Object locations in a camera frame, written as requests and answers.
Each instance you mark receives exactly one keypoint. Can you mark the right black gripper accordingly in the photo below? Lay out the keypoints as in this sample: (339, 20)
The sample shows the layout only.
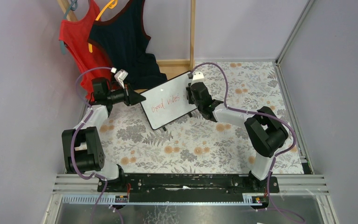
(190, 94)

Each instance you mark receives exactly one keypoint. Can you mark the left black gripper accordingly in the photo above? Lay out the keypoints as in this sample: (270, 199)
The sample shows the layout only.
(127, 95)

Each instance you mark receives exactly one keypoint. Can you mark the small white whiteboard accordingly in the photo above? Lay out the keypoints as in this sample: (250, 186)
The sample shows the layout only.
(167, 102)

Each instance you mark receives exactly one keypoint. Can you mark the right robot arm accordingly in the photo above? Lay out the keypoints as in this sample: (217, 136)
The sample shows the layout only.
(265, 132)

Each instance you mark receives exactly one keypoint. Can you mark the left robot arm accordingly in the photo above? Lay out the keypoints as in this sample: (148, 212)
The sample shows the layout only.
(82, 146)

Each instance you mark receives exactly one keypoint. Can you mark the wooden clothes rack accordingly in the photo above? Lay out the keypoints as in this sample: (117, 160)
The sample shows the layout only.
(86, 79)

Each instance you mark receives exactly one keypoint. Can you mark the floral table mat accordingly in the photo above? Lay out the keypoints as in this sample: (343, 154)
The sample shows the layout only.
(192, 144)

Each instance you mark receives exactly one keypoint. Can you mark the red tank top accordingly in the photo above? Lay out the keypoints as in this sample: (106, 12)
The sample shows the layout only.
(80, 48)

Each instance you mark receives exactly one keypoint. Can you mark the navy tank top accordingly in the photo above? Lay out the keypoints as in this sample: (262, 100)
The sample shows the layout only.
(124, 41)

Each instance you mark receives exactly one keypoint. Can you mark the teal clothes hanger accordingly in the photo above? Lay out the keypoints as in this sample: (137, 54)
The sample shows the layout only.
(66, 34)

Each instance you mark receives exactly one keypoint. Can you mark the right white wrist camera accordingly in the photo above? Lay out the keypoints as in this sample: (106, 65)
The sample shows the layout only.
(196, 77)

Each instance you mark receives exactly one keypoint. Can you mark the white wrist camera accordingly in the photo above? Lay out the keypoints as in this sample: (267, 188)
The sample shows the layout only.
(119, 76)
(196, 77)

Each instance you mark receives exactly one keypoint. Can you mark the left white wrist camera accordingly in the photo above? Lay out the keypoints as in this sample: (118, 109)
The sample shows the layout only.
(119, 76)

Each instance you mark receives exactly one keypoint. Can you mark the black mounting base plate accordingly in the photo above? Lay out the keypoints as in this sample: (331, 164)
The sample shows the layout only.
(187, 188)

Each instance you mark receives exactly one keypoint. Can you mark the aluminium rail frame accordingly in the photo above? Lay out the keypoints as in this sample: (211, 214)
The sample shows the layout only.
(302, 199)

